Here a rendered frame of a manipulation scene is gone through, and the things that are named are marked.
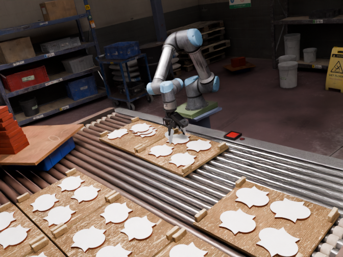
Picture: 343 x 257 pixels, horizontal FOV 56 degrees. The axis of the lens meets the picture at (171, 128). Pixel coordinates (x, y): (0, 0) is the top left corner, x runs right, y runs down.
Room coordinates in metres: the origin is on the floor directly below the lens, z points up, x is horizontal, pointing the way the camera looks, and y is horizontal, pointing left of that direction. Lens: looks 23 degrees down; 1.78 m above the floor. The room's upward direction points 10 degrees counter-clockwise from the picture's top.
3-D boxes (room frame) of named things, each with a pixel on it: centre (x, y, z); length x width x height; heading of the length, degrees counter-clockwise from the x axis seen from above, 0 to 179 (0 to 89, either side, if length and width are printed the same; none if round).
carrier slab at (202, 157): (1.63, -0.03, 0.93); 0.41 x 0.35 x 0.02; 37
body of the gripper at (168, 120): (1.78, -0.01, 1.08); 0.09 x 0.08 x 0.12; 37
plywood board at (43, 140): (1.92, 0.90, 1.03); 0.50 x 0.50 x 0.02; 69
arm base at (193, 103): (2.37, -0.22, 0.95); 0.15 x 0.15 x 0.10
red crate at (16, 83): (5.66, 2.32, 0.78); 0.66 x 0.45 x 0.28; 123
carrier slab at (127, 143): (1.97, 0.23, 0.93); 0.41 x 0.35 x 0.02; 39
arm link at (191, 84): (2.37, -0.22, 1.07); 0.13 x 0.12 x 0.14; 60
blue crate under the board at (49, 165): (1.89, 0.84, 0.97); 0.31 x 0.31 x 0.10; 69
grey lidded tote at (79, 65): (6.18, 1.49, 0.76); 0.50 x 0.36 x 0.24; 129
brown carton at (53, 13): (6.14, 1.56, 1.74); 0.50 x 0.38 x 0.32; 123
